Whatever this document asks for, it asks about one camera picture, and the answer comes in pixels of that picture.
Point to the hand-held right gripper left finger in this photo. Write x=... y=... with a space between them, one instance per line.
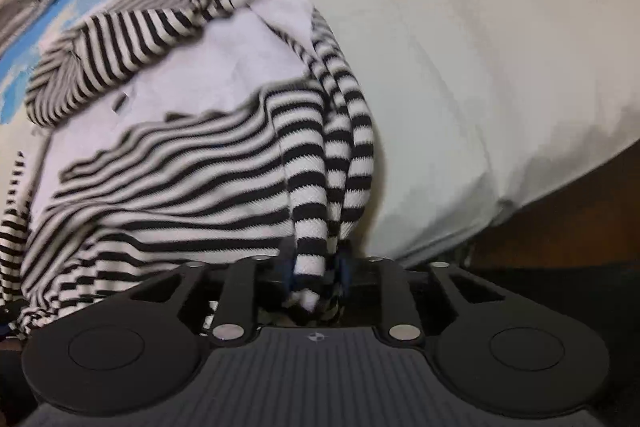
x=286 y=274

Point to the black white striped sweater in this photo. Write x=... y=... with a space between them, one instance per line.
x=200 y=157

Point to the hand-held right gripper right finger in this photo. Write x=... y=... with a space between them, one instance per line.
x=345 y=274

